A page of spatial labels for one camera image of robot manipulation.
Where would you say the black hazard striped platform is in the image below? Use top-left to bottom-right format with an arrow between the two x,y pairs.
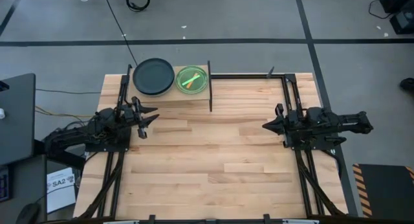
352,163 -> 414,218

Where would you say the black floor cable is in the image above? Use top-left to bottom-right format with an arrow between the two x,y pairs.
102,0 -> 139,67

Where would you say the black computer mouse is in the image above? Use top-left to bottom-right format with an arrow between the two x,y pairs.
15,203 -> 41,224

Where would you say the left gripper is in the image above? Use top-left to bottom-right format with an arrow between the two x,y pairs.
121,96 -> 160,140

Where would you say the black equipment case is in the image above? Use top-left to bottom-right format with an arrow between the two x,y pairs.
378,0 -> 414,36

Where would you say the orange transparent plate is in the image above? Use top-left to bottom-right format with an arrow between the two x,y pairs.
186,73 -> 201,89

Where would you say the dark bowl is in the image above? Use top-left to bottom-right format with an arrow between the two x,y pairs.
132,58 -> 175,96

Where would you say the coiled black cable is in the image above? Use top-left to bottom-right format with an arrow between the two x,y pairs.
125,0 -> 151,12

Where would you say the dark grey side desk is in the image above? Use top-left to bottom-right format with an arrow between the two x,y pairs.
0,73 -> 36,166

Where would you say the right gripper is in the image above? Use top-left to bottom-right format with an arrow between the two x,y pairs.
262,103 -> 303,148

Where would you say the white SA2 label sheet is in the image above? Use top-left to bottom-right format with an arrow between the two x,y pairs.
46,167 -> 78,214

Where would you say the black metal rig frame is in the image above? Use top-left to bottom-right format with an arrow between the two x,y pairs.
73,64 -> 349,224

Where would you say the black keyboard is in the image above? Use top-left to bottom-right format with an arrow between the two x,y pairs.
0,165 -> 14,203

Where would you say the person's foot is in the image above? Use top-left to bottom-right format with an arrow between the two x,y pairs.
399,77 -> 414,92

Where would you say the green transparent plate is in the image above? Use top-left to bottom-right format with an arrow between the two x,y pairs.
175,65 -> 209,95

